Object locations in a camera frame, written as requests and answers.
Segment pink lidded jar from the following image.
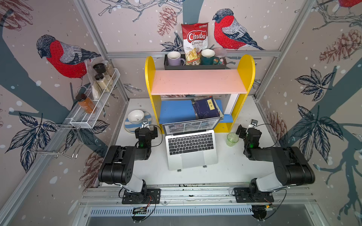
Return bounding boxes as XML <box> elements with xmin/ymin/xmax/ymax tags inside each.
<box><xmin>214</xmin><ymin>48</ymin><xmax>227</xmax><ymax>65</ymax></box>

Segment white wire spice rack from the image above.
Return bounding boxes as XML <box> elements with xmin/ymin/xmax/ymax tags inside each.
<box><xmin>70</xmin><ymin>69</ymin><xmax>120</xmax><ymax>129</ymax></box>

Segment orange spice jar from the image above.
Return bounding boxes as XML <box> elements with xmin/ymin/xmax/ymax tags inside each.
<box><xmin>76</xmin><ymin>93</ymin><xmax>95</xmax><ymax>114</ymax></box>

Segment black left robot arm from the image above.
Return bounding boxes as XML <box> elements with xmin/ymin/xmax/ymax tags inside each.
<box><xmin>98</xmin><ymin>125</ymin><xmax>158</xmax><ymax>194</ymax></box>

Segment purple mug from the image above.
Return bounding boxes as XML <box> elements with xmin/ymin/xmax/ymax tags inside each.
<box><xmin>167</xmin><ymin>51</ymin><xmax>185</xmax><ymax>66</ymax></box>

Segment yellow pink blue shelf unit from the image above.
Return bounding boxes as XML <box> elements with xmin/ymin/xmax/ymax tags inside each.
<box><xmin>145</xmin><ymin>55</ymin><xmax>255</xmax><ymax>133</ymax></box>

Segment silver laptop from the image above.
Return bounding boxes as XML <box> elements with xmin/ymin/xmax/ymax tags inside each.
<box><xmin>162</xmin><ymin>117</ymin><xmax>221</xmax><ymax>170</ymax></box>

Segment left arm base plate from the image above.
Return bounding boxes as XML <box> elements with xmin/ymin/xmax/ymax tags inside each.
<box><xmin>122</xmin><ymin>188</ymin><xmax>161</xmax><ymax>204</ymax></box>

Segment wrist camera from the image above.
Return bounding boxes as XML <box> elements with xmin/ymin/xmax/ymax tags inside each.
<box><xmin>248</xmin><ymin>119</ymin><xmax>258</xmax><ymax>128</ymax></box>
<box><xmin>141</xmin><ymin>118</ymin><xmax>149</xmax><ymax>128</ymax></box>

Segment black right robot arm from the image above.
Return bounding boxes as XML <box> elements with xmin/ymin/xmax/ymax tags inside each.
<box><xmin>236</xmin><ymin>125</ymin><xmax>315</xmax><ymax>194</ymax></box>

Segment black lid spice jar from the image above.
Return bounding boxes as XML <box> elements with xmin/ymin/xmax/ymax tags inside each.
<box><xmin>93</xmin><ymin>63</ymin><xmax>114</xmax><ymax>85</ymax></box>

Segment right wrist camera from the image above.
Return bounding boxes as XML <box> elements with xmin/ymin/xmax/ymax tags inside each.
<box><xmin>248</xmin><ymin>119</ymin><xmax>258</xmax><ymax>128</ymax></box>

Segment clear spice jar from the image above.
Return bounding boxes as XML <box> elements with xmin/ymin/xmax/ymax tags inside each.
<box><xmin>102</xmin><ymin>60</ymin><xmax>115</xmax><ymax>80</ymax></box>

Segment grey white book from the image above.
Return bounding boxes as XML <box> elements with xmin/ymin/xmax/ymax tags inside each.
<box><xmin>224</xmin><ymin>94</ymin><xmax>239</xmax><ymax>115</ymax></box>

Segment beige spice jar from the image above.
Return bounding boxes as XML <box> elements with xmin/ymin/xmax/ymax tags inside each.
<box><xmin>95</xmin><ymin>73</ymin><xmax>110</xmax><ymax>92</ymax></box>

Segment green mug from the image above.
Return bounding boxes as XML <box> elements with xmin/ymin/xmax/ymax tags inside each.
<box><xmin>201</xmin><ymin>49</ymin><xmax>217</xmax><ymax>66</ymax></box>

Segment black tray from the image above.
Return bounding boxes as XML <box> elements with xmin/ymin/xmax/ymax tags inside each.
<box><xmin>164</xmin><ymin>54</ymin><xmax>226</xmax><ymax>70</ymax></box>

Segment navy blue book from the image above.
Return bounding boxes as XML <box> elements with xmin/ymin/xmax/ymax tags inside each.
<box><xmin>191</xmin><ymin>97</ymin><xmax>222</xmax><ymax>119</ymax></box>

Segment white bowl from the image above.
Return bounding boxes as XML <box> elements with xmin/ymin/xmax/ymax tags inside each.
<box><xmin>127</xmin><ymin>110</ymin><xmax>145</xmax><ymax>124</ymax></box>

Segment green glass cup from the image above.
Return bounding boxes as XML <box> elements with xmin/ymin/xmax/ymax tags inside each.
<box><xmin>226</xmin><ymin>133</ymin><xmax>239</xmax><ymax>147</ymax></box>

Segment wire hook rack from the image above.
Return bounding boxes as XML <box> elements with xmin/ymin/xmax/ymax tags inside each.
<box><xmin>27</xmin><ymin>124</ymin><xmax>84</xmax><ymax>160</ymax></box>

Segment red chuba chips bag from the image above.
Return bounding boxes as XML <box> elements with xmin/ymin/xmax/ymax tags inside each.
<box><xmin>182</xmin><ymin>23</ymin><xmax>208</xmax><ymax>66</ymax></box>

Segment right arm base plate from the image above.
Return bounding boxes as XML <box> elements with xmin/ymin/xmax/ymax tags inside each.
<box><xmin>232</xmin><ymin>187</ymin><xmax>274</xmax><ymax>203</ymax></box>

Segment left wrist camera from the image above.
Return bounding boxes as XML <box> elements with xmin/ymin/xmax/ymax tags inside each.
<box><xmin>141</xmin><ymin>118</ymin><xmax>149</xmax><ymax>128</ymax></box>

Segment blue striped plate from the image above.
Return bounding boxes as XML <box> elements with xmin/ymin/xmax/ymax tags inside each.
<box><xmin>124</xmin><ymin>111</ymin><xmax>152</xmax><ymax>134</ymax></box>

